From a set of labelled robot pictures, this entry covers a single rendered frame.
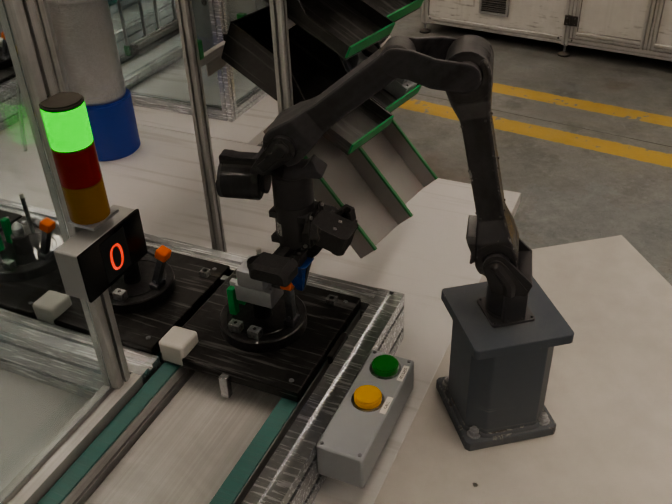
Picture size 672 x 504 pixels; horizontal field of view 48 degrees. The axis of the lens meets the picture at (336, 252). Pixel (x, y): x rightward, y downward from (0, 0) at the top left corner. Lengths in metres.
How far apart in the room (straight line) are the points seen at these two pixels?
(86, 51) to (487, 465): 1.33
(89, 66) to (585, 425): 1.37
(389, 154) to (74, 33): 0.83
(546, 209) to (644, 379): 2.14
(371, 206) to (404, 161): 0.18
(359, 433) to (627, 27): 4.22
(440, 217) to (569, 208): 1.82
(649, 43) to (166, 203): 3.73
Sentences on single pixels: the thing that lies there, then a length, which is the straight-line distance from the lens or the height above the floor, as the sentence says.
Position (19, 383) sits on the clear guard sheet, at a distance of 1.04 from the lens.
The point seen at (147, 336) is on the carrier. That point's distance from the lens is 1.24.
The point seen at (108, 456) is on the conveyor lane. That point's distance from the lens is 1.13.
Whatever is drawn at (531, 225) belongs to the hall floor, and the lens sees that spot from 3.31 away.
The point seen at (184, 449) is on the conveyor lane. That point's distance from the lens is 1.14.
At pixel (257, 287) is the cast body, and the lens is 1.16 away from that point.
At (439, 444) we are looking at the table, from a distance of 1.19.
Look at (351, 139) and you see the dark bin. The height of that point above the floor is 1.20.
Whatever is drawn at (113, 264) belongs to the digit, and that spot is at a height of 1.20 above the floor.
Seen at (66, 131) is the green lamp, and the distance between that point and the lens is 0.93.
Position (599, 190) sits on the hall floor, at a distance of 3.64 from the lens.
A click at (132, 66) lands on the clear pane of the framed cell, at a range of 2.32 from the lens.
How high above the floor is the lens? 1.75
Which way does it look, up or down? 35 degrees down
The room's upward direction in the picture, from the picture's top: 2 degrees counter-clockwise
